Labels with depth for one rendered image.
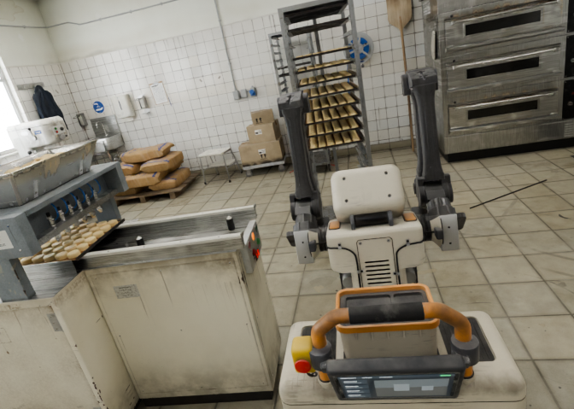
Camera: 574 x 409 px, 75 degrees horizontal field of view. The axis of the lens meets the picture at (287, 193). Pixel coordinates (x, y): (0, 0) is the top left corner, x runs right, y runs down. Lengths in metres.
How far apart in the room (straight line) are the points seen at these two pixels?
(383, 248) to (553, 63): 4.00
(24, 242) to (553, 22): 4.69
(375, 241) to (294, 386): 0.44
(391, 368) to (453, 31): 4.07
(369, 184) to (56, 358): 1.47
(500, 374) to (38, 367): 1.75
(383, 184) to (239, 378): 1.21
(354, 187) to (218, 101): 4.88
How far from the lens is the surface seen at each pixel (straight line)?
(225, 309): 1.70
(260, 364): 1.87
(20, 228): 1.64
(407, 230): 1.11
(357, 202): 1.11
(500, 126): 4.86
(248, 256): 1.59
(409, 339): 0.94
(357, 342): 0.94
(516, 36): 4.69
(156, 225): 1.96
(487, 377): 0.98
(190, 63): 5.98
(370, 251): 1.12
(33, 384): 2.14
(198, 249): 1.59
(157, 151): 5.58
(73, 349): 1.86
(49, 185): 1.88
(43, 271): 1.92
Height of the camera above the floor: 1.52
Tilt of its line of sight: 20 degrees down
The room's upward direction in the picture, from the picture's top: 12 degrees counter-clockwise
